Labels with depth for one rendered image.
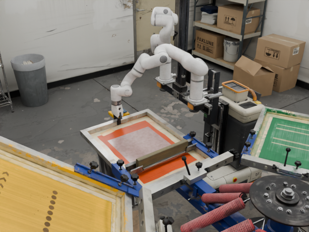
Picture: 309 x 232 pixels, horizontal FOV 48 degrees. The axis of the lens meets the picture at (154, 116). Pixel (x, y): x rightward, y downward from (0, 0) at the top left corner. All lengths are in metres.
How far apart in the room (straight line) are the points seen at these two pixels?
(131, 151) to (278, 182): 1.05
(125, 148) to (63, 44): 3.53
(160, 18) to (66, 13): 3.10
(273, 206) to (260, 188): 0.11
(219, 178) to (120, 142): 1.16
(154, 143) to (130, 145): 0.17
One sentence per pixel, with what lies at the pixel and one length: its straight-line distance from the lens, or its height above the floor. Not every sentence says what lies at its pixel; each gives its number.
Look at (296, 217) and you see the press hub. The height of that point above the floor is 1.31.
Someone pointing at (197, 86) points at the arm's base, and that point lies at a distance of 2.52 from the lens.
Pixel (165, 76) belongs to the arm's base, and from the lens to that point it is 2.88.
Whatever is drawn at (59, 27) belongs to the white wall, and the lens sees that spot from 5.55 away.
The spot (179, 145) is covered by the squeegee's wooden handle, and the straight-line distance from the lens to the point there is 2.20.
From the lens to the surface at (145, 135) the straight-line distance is 2.46.
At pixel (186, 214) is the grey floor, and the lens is 3.24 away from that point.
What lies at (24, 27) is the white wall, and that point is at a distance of 5.39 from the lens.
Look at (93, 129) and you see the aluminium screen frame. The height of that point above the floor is 1.00.
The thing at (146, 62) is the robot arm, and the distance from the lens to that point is 2.31.
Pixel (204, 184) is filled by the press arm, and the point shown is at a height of 1.04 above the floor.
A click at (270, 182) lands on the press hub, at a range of 1.59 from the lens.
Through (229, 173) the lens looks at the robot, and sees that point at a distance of 3.28.
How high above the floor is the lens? 2.27
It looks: 29 degrees down
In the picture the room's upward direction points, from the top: straight up
